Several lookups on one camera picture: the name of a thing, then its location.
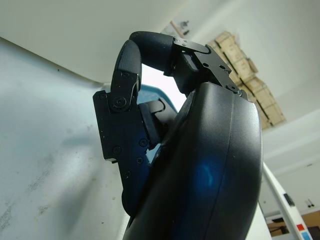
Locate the blue plastic tray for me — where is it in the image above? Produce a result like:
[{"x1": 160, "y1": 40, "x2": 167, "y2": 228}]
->
[{"x1": 136, "y1": 84, "x2": 180, "y2": 115}]

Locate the cream white two-slot toaster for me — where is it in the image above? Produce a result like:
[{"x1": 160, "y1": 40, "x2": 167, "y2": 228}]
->
[{"x1": 0, "y1": 0, "x2": 208, "y2": 87}]

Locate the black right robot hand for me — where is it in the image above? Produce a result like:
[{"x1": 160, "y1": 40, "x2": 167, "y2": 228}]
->
[{"x1": 92, "y1": 30, "x2": 264, "y2": 240}]

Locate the wooden crate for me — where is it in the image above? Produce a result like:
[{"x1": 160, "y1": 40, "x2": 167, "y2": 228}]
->
[{"x1": 207, "y1": 31, "x2": 287, "y2": 131}]

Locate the white post with coloured stickers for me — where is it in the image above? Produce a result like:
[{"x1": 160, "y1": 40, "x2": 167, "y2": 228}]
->
[{"x1": 259, "y1": 162, "x2": 320, "y2": 240}]

